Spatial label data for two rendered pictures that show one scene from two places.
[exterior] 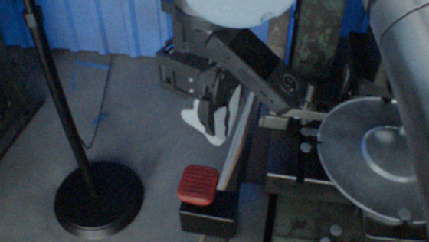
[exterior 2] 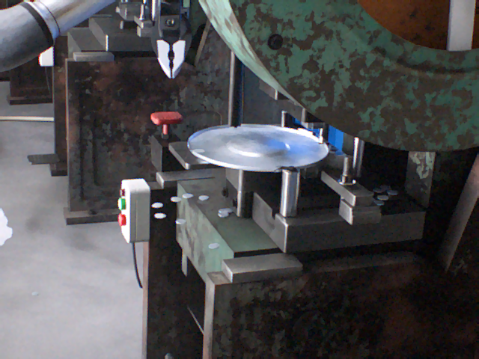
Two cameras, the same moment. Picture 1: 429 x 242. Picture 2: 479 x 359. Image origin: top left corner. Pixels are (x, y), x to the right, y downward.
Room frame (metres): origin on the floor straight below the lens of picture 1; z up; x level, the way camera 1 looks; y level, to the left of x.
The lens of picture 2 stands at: (-0.54, -1.72, 1.33)
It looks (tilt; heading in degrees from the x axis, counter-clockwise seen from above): 20 degrees down; 58
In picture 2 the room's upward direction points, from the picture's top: 3 degrees clockwise
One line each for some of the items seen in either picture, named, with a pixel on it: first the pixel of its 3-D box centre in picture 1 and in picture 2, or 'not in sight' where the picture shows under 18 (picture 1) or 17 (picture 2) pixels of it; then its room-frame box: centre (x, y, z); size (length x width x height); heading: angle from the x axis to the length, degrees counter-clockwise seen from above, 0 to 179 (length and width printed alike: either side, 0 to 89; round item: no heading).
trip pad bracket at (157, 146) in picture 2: (210, 227); (168, 173); (0.35, 0.01, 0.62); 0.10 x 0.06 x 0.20; 78
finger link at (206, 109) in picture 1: (212, 105); (162, 38); (0.32, 0.00, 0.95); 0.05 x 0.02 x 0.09; 148
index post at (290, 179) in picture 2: not in sight; (290, 190); (0.35, -0.49, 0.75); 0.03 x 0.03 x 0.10; 78
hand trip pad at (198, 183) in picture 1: (199, 194); (167, 130); (0.35, 0.03, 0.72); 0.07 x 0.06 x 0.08; 168
